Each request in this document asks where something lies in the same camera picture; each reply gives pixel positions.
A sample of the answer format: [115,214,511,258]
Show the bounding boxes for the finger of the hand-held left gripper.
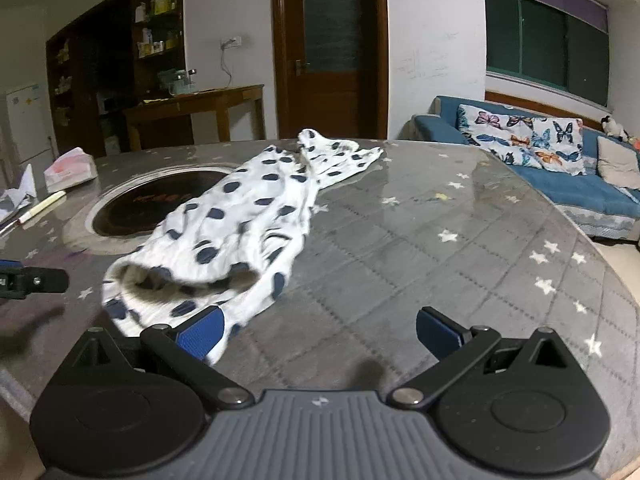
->
[0,260,69,301]

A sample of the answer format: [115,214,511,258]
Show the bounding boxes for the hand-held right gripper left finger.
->
[62,305,256,409]

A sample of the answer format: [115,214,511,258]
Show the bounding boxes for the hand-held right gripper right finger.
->
[387,306,584,409]

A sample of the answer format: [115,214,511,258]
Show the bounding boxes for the white polka dot pants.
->
[101,129,386,363]

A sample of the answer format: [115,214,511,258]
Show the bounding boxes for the grey star quilted table cover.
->
[0,137,640,480]

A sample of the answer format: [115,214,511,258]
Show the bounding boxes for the white marker pen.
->
[0,190,67,237]

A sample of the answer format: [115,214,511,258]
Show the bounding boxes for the white crumpled paper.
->
[0,164,37,223]

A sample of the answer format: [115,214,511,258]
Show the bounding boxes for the pink white tissue packet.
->
[44,147,98,193]

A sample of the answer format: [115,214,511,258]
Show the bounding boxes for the round black induction cooktop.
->
[62,162,236,256]

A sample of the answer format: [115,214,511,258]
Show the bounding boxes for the white refrigerator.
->
[5,83,53,166]

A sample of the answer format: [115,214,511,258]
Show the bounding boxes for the blue sofa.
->
[410,95,640,243]

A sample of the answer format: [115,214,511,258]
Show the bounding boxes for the butterfly print cushion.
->
[456,104,586,176]

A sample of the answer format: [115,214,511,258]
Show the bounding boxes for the dark wooden shelf cabinet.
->
[46,0,186,158]

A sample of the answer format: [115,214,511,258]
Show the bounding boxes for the brown wooden side table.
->
[122,85,266,152]

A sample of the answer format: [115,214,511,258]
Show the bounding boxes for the clear glass jar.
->
[167,67,197,97]

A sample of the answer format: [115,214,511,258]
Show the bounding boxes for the beige pillow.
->
[596,136,640,190]

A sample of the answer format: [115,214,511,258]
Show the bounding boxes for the black white plush toy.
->
[600,116,632,142]

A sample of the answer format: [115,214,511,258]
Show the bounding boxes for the dark sliding window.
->
[484,0,611,108]

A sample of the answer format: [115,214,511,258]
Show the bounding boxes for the brown wooden door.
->
[271,0,390,140]

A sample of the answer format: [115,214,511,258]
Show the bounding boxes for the thin hanging cable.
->
[220,45,234,89]

